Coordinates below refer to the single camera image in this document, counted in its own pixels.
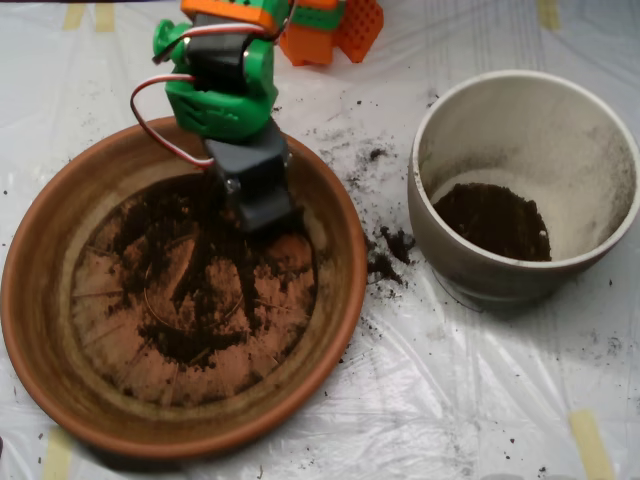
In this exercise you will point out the dark soil pile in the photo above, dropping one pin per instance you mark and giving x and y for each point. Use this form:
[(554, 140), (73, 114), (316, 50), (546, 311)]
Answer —
[(165, 220)]

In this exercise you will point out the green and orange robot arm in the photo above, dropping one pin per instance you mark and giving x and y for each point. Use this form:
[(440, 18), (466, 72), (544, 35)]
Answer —
[(220, 110)]

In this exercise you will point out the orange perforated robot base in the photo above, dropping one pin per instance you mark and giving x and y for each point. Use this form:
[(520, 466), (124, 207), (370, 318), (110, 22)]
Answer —
[(310, 45)]

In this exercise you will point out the terracotta saucer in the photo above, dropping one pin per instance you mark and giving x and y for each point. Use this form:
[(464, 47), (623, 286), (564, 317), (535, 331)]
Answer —
[(30, 300)]

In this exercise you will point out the white ceramic pot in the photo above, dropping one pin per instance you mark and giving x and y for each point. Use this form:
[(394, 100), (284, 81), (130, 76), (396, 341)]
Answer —
[(550, 125)]

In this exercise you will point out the beige masking tape strip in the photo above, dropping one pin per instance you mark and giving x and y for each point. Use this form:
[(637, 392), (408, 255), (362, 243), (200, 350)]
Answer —
[(548, 15), (105, 17), (592, 445), (57, 455), (74, 17)]

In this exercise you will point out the clear plastic sheet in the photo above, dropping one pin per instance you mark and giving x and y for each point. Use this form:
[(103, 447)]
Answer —
[(450, 375)]

